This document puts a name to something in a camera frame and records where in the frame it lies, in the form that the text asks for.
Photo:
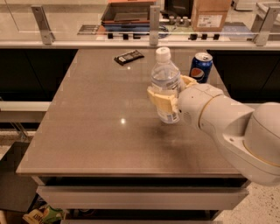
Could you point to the right metal glass bracket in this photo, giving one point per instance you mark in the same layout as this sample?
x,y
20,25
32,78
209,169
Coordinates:
x,y
266,26

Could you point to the green snack bag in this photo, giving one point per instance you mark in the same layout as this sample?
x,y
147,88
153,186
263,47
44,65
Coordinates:
x,y
44,215

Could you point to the clear plastic water bottle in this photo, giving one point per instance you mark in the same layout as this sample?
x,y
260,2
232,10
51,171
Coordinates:
x,y
165,76

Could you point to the dark tray stack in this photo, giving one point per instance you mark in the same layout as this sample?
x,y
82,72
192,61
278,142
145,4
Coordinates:
x,y
127,15

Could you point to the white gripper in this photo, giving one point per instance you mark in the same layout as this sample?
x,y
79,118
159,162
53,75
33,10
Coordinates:
x,y
194,102

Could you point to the brown cardboard box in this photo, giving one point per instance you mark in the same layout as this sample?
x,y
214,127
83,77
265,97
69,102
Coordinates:
x,y
209,15

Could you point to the left metal glass bracket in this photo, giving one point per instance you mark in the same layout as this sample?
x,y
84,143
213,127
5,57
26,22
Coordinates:
x,y
43,26

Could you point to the glass barrier panel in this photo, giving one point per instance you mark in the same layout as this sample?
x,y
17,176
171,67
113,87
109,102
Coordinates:
x,y
19,29

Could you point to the blue pepsi can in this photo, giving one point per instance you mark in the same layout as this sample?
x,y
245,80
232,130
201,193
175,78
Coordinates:
x,y
201,66

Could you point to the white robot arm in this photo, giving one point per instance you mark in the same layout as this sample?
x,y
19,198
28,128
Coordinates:
x,y
248,137

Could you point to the black rxbar chocolate bar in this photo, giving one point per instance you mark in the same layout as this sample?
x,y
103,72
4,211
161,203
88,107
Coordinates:
x,y
128,57

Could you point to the white table drawer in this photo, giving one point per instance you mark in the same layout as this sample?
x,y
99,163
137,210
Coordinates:
x,y
142,198

